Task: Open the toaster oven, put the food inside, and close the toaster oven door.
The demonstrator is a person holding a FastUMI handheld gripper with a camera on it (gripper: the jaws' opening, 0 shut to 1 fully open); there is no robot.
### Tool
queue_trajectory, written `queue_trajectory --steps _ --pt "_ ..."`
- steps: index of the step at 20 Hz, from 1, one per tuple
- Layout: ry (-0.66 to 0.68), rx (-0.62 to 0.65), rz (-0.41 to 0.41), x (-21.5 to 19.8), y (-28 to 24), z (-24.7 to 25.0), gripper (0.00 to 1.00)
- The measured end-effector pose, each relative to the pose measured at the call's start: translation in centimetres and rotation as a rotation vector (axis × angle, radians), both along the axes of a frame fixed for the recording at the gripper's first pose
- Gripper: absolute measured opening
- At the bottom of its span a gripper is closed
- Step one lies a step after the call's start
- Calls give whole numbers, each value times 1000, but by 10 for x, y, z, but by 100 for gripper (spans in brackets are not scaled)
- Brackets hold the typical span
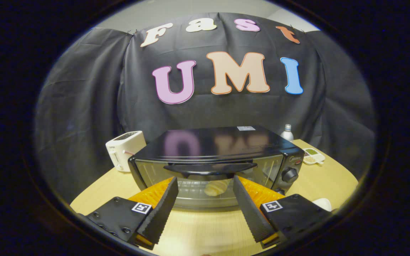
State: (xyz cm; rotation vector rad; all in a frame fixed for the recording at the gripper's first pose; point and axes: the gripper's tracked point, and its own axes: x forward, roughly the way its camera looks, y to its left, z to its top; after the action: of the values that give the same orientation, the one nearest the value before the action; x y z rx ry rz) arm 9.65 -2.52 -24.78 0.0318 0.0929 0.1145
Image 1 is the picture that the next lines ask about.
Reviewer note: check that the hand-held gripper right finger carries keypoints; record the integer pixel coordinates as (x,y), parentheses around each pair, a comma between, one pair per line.
(250,209)

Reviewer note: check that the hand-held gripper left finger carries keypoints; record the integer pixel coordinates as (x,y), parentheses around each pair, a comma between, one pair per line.
(162,209)

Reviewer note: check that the ridged bread roll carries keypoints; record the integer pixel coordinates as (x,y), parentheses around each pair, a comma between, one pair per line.
(217,187)

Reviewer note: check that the black toaster oven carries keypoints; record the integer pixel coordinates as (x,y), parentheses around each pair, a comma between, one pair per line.
(219,142)

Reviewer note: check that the white pop-up toaster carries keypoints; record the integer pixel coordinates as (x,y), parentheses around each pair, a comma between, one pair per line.
(123,151)

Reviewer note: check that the white square plate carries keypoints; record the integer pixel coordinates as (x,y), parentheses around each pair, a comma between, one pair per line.
(323,204)

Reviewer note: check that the white divided condiment dish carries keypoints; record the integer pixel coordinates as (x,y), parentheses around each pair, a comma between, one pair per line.
(313,156)

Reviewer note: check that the silver metal bottle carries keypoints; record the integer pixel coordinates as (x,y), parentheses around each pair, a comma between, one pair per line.
(287,134)

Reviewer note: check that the black backdrop cloth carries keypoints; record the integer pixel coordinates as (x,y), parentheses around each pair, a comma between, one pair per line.
(84,106)

